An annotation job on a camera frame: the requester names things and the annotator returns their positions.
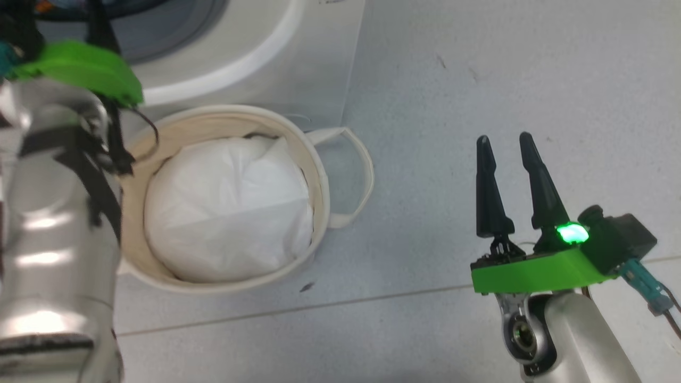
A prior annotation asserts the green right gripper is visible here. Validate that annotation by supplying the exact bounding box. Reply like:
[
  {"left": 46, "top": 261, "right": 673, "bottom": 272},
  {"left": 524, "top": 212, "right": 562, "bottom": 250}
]
[{"left": 471, "top": 132, "right": 621, "bottom": 295}]

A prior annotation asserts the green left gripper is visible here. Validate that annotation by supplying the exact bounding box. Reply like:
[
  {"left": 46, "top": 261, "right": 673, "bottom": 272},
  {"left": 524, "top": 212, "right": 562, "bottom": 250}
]
[{"left": 5, "top": 0, "right": 144, "bottom": 107}]

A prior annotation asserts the cream canvas laundry basket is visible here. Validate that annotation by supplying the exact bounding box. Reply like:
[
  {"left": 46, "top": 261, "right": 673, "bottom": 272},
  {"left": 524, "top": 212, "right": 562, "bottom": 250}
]
[{"left": 114, "top": 104, "right": 375, "bottom": 295}]

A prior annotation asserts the white washing machine body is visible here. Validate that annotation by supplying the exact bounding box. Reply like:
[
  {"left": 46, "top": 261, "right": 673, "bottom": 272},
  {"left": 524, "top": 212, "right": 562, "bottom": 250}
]
[{"left": 0, "top": 0, "right": 367, "bottom": 132}]

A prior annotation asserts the white padding cloth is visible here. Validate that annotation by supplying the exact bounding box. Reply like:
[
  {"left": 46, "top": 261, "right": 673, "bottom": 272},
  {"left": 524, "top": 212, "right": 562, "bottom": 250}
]
[{"left": 143, "top": 135, "right": 315, "bottom": 284}]

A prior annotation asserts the left camera cable teal plug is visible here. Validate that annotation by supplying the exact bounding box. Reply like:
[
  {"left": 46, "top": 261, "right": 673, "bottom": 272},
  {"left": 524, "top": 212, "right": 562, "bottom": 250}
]
[{"left": 0, "top": 43, "right": 19, "bottom": 78}]

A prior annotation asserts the camera cable teal plug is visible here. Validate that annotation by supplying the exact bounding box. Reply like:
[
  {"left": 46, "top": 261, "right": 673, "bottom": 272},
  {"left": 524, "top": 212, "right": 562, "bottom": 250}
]
[
  {"left": 619, "top": 259, "right": 681, "bottom": 341},
  {"left": 0, "top": 43, "right": 19, "bottom": 78}
]

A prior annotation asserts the right camera cable teal plug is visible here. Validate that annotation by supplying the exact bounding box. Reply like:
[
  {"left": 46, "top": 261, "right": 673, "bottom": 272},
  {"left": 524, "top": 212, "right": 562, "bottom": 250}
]
[{"left": 619, "top": 259, "right": 681, "bottom": 341}]

